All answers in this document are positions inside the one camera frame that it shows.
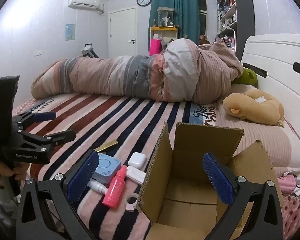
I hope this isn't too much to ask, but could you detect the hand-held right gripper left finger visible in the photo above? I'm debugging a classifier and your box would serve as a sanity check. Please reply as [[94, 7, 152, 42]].
[[15, 149, 100, 240]]

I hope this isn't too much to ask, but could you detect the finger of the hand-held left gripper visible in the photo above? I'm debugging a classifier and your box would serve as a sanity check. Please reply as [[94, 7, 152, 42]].
[[12, 111, 57, 131], [43, 129, 77, 146]]

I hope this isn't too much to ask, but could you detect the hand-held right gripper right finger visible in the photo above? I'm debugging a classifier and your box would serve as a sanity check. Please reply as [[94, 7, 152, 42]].
[[202, 152, 283, 240]]

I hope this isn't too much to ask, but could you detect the small white bottle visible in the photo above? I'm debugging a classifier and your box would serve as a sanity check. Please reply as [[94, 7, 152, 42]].
[[87, 179, 108, 194]]

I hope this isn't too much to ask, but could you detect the blue square device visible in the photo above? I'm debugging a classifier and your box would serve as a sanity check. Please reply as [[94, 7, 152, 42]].
[[94, 152, 122, 184]]

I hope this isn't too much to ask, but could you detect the brown cardboard box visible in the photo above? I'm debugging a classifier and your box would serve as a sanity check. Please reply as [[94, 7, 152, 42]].
[[137, 121, 284, 240]]

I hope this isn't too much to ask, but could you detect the pink spray bottle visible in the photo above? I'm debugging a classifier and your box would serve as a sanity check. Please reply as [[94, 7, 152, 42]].
[[102, 165, 128, 208]]

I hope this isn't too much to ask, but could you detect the gold strip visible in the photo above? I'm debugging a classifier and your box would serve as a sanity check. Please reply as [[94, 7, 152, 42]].
[[94, 140, 119, 153]]

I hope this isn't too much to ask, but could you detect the white box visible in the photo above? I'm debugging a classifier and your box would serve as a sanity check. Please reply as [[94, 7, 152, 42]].
[[126, 165, 146, 183]]

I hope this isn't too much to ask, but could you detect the tape roll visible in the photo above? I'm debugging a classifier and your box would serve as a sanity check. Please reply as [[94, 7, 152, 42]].
[[126, 194, 140, 210]]

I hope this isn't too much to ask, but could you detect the white earbud case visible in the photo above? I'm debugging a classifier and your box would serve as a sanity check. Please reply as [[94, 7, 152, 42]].
[[128, 152, 147, 168]]

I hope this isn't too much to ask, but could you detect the person's left hand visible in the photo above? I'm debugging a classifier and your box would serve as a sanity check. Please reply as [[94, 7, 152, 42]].
[[0, 160, 28, 188]]

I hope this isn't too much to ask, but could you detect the pink ribbed pillow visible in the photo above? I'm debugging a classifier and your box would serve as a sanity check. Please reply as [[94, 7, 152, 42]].
[[215, 84, 300, 170]]

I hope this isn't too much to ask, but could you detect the pink pouch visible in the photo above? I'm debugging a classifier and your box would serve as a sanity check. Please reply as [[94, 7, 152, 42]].
[[277, 175, 297, 193]]

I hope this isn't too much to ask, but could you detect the striped printed blanket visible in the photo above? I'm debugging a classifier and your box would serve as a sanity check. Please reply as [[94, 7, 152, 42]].
[[5, 92, 223, 240]]

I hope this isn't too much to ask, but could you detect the pink polka dot cloth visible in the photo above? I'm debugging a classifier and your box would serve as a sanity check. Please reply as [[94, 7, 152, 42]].
[[280, 192, 300, 240]]

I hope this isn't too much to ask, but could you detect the brown plush toy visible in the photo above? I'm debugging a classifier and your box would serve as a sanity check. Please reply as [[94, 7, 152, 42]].
[[222, 89, 285, 127]]

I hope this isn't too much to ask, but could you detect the rolled pink grey quilt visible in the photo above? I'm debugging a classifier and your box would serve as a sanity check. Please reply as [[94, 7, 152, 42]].
[[31, 37, 244, 104]]

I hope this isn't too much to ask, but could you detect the green plush toy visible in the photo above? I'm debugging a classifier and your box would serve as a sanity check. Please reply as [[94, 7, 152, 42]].
[[231, 66, 258, 85]]

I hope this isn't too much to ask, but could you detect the white door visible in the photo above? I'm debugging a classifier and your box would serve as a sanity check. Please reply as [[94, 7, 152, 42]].
[[109, 8, 137, 59]]

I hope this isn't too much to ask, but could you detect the white air conditioner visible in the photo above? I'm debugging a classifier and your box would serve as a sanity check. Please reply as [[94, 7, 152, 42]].
[[68, 0, 105, 15]]

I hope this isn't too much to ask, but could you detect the pink paper bag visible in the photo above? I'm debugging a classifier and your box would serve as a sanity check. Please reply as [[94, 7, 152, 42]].
[[150, 39, 163, 57]]

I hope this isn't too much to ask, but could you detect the white bed headboard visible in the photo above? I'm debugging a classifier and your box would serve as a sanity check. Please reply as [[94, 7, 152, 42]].
[[240, 34, 300, 150]]

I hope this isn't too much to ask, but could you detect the yellow shelf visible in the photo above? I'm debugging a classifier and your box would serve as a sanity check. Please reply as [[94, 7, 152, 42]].
[[149, 26, 178, 55]]

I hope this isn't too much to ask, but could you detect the glass tank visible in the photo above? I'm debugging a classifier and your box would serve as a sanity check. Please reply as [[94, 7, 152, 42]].
[[157, 7, 175, 28]]

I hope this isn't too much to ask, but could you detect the window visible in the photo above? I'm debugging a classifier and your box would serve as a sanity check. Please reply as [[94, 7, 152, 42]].
[[197, 0, 208, 39]]

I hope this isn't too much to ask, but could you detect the teal curtain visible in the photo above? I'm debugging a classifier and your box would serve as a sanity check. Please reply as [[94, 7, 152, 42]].
[[149, 0, 200, 57]]

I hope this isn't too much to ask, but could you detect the dark bookshelf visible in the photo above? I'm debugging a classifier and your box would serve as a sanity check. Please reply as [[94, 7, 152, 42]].
[[216, 0, 255, 55]]

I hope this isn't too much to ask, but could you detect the blue wall poster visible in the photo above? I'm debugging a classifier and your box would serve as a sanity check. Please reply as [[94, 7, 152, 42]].
[[65, 24, 76, 41]]

